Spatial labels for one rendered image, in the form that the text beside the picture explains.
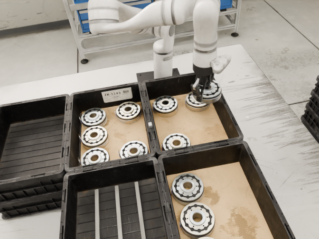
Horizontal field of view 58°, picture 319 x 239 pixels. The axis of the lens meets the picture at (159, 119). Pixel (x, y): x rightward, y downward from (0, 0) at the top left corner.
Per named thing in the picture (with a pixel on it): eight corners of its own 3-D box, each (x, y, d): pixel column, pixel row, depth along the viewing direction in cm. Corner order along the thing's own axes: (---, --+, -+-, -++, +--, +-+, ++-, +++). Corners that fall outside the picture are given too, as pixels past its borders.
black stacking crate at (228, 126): (145, 102, 129) (141, 82, 121) (208, 91, 131) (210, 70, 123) (159, 175, 101) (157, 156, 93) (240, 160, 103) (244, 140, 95)
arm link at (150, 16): (170, 29, 78) (169, -5, 77) (84, 35, 86) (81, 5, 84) (177, 31, 87) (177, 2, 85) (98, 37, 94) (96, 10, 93)
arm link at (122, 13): (79, -4, 84) (125, 8, 107) (83, 30, 86) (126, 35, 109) (106, -8, 80) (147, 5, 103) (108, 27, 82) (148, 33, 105)
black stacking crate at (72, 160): (78, 113, 127) (70, 94, 119) (144, 102, 129) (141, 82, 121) (75, 191, 99) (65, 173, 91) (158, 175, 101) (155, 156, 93)
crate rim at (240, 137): (142, 85, 122) (141, 80, 120) (210, 74, 124) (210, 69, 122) (157, 160, 94) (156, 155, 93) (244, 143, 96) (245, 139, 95)
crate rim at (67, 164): (71, 97, 120) (70, 92, 119) (141, 85, 122) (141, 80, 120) (66, 176, 92) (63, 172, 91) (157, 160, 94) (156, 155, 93)
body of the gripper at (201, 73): (200, 49, 95) (199, 72, 101) (187, 62, 90) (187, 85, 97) (221, 55, 91) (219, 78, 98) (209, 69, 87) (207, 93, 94)
